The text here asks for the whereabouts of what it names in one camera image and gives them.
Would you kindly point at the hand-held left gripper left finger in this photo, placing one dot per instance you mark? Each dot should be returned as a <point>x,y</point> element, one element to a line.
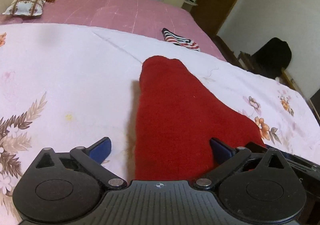
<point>101,150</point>

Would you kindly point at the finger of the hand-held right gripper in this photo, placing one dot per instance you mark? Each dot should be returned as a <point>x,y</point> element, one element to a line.
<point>255,146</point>

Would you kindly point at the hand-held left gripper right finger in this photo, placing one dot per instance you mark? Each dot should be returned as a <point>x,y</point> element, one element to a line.
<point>220,150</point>

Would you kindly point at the red towel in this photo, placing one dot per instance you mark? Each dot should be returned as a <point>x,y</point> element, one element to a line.
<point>175,114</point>

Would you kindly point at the white floral blanket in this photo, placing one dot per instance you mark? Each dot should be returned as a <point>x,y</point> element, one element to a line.
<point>62,77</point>

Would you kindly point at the brown wooden furniture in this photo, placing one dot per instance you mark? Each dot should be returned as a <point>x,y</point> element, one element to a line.
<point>246,61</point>

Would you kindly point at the black bag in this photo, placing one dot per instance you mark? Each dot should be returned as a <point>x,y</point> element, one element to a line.
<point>272,57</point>

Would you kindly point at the striped cloth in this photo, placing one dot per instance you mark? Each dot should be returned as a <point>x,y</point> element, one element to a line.
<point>180,39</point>

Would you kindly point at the pink bed sheet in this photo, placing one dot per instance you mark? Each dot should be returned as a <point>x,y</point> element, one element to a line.
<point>112,12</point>

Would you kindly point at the white patterned pillow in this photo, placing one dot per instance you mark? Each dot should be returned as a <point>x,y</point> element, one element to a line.
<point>25,4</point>

